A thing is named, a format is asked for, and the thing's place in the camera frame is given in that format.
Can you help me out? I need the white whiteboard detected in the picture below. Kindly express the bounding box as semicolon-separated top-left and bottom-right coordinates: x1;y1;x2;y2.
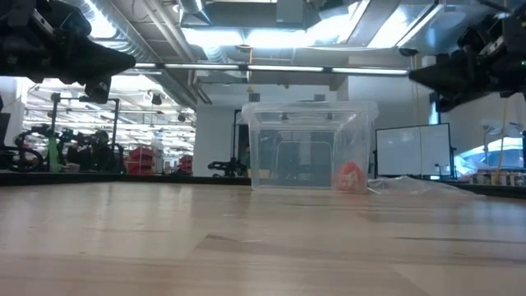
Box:
375;122;453;178

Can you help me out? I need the black background gantry frame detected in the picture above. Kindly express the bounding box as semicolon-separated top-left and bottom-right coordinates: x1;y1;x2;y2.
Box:
48;92;122;172

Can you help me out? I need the black monitor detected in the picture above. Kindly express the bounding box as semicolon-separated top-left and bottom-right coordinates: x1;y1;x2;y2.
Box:
0;111;12;146

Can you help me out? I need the long ceiling light bar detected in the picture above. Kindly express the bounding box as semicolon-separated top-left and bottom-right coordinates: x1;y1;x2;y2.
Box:
133;62;410;76

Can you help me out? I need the clear plastic storage box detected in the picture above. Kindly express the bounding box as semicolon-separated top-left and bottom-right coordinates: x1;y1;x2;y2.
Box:
241;100;380;193

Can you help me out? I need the orange elastic bandage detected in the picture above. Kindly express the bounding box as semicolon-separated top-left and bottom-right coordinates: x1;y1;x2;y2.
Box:
333;160;367;193

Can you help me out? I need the yellow hanging cable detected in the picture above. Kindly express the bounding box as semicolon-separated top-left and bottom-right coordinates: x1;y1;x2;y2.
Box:
496;98;511;173

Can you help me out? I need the green background robot part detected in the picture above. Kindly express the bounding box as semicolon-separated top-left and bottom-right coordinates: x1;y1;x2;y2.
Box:
45;135;62;173

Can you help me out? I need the crinkled clear plastic bag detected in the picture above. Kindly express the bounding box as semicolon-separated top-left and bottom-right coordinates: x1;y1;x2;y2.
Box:
367;174;487;197

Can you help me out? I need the silver ventilation duct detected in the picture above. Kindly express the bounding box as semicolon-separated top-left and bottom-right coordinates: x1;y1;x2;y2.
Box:
81;0;198;109

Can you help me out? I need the row of small containers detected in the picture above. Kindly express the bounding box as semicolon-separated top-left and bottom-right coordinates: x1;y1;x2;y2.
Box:
468;168;526;187

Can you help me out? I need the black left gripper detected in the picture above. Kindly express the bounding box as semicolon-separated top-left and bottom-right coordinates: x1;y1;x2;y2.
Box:
18;0;137;86

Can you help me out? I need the person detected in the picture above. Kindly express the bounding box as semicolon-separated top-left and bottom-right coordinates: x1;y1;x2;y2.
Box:
90;129;119;173

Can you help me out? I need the red storage bin rack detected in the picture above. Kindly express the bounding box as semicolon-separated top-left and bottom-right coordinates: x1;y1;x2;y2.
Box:
178;154;194;174
127;146;158;173

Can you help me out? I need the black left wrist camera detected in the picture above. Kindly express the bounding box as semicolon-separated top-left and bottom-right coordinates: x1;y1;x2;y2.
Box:
83;77;113;105

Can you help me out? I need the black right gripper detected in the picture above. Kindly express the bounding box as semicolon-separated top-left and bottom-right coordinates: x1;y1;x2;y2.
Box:
408;13;526;99

